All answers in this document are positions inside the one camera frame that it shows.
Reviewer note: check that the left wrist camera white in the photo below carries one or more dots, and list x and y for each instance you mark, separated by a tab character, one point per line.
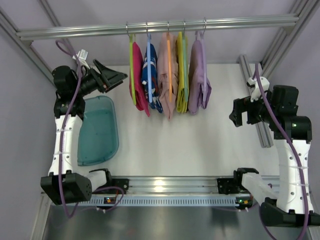
81	57

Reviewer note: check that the blue patterned trousers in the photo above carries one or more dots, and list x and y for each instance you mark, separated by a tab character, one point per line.
155	104

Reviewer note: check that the light pink trousers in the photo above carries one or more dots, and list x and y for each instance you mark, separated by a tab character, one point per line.
163	75

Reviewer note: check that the mint green hanger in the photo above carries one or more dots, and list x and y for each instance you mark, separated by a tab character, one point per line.
184	52

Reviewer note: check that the teal plastic bin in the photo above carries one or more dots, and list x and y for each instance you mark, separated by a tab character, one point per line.
98	138

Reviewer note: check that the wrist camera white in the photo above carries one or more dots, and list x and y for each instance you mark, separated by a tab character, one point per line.
254	90
81	57

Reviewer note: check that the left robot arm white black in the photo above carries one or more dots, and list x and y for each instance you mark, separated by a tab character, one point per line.
63	184

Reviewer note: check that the white slotted cable duct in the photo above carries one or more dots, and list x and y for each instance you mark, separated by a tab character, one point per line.
164	201

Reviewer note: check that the orange hanger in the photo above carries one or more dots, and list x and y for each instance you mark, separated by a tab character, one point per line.
169	62

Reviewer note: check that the lilac hanger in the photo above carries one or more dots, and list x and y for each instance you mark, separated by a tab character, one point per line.
204	59

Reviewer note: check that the pink magenta trousers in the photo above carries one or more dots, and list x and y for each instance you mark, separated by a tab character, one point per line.
140	96

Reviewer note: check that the yellow trousers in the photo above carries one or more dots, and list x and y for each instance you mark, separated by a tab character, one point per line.
181	105

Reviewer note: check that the aluminium frame post left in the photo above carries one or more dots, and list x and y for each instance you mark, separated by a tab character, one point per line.
15	15

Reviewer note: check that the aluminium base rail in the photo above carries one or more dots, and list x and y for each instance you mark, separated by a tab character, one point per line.
179	185

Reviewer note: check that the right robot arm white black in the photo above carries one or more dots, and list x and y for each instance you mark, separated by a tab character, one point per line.
285	208

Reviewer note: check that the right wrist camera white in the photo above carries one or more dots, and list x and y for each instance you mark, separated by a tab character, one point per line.
254	90

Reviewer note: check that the aluminium hanging rail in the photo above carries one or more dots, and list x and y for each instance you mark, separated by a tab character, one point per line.
261	21

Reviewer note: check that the lime green hanger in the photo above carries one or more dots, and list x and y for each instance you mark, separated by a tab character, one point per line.
131	62

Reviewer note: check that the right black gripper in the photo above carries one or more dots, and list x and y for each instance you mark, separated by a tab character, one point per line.
243	110

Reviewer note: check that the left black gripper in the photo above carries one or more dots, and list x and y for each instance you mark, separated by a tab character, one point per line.
103	81

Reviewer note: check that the lilac trousers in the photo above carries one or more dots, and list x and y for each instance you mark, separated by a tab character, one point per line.
196	80

